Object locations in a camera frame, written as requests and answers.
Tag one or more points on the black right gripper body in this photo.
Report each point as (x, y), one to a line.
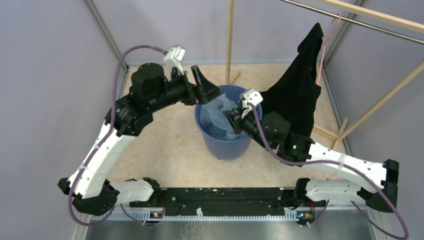
(247, 124)

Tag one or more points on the light blue trash bag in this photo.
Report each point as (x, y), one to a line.
(215, 123)

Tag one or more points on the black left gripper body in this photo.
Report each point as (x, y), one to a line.
(182, 89)

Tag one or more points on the metal hanging rod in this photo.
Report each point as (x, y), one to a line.
(355, 22)

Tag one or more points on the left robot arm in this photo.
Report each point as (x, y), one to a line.
(89, 189)

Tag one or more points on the white slotted cable duct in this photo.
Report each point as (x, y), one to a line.
(156, 216)

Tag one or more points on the wooden clothes rack frame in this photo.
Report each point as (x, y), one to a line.
(359, 71)

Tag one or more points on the pink clothes hanger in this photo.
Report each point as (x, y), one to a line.
(325, 42)

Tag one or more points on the black hanging garment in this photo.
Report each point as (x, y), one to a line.
(294, 96)

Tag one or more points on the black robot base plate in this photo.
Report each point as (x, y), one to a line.
(226, 202)

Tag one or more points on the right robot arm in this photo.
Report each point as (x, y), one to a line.
(372, 183)

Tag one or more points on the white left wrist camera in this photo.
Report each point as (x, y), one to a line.
(173, 58)

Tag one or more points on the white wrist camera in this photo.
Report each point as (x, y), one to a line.
(249, 99)
(173, 58)

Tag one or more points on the blue plastic trash bin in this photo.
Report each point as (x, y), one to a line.
(222, 149)

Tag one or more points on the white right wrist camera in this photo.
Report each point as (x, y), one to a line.
(249, 99)

